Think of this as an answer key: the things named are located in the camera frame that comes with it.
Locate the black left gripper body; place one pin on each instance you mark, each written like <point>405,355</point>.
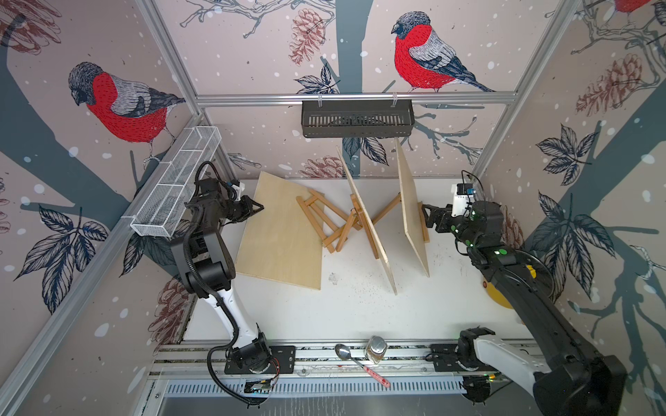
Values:
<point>237,212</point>

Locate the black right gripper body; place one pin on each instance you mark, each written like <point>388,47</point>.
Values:
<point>450,223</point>

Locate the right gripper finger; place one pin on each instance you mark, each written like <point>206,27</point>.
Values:
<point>427,209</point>
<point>426,222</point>

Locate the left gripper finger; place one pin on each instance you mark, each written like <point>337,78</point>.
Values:
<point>250,203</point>
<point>254,212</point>

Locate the plywood board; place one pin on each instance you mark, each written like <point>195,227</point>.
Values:
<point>279,244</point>
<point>411,211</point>
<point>383,256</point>

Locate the wooden easel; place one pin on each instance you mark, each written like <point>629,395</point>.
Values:
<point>333,236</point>
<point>424,228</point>
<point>358,216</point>

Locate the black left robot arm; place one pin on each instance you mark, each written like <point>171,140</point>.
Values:
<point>206,269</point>

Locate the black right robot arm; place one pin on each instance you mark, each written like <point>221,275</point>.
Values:
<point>573,377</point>

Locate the yellow pot black lid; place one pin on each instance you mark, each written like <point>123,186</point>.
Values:
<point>498,297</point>

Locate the black hanging basket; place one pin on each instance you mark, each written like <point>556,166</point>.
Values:
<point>357,119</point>

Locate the small metal cup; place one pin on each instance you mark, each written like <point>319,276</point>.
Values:
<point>376,349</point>

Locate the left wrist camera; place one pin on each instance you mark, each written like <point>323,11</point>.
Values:
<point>237,189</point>

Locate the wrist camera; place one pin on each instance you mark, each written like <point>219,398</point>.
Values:
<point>464,197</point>
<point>237,189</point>

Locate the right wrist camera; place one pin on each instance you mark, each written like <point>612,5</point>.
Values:
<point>464,197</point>

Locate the white wire mesh basket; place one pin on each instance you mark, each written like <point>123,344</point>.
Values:
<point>166,203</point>

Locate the horizontal aluminium rail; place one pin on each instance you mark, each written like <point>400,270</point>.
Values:
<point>503,97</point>

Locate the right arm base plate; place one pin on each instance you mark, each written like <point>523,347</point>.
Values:
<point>444,358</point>

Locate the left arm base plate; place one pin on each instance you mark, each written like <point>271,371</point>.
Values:
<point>280,359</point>

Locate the metal spoon red handle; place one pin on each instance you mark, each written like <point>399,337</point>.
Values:
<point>344,353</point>

